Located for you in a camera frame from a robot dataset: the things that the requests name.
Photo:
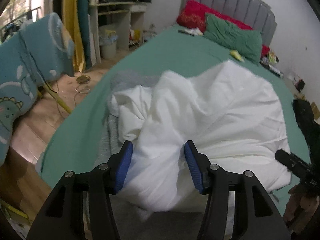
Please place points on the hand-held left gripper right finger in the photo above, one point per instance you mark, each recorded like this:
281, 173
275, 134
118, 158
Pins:
193, 167

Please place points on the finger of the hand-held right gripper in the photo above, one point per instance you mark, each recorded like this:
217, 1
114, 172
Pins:
303, 115
290, 161

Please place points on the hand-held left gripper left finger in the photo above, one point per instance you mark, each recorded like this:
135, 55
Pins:
123, 165

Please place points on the large white garment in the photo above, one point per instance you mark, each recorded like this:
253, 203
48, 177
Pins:
212, 120

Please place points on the clothes rack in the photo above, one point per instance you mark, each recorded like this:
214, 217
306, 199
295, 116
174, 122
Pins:
32, 12

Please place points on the person's right hand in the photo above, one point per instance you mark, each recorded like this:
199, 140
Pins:
305, 207

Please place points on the cardboard box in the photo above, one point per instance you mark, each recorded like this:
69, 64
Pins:
315, 110

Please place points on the small dark box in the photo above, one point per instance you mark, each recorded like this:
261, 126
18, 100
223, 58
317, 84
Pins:
299, 85

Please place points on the pile of colourful packets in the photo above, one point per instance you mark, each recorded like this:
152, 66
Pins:
271, 60

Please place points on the grey cloth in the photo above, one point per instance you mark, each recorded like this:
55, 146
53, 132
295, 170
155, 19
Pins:
130, 78

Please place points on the small yellow item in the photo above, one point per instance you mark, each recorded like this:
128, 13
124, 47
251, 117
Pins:
236, 55

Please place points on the round golden disc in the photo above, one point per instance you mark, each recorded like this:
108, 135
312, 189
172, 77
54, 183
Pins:
83, 78

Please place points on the green pillow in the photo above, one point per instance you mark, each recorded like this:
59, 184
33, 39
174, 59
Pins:
232, 35

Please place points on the bed with green sheet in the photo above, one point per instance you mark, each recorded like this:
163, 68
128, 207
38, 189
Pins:
175, 55

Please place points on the grey trash bin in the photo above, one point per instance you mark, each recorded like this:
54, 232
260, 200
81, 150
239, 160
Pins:
108, 50

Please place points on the white board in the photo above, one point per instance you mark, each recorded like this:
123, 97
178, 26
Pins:
94, 42

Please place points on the yellow bag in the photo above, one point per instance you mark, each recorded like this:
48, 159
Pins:
135, 34

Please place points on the grey padded headboard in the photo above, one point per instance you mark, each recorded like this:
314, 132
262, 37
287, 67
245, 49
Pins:
237, 0

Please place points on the white papers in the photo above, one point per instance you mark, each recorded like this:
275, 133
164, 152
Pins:
197, 31

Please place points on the blue printed blanket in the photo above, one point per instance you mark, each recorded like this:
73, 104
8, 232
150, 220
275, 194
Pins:
30, 55

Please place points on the red pillow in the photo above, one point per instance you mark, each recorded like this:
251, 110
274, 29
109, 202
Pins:
192, 15

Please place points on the yellow curtain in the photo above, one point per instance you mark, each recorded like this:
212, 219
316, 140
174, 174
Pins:
71, 17

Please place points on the teal curtain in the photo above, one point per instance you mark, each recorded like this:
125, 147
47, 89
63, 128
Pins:
83, 10

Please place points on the white desk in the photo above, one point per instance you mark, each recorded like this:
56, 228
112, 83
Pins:
117, 5

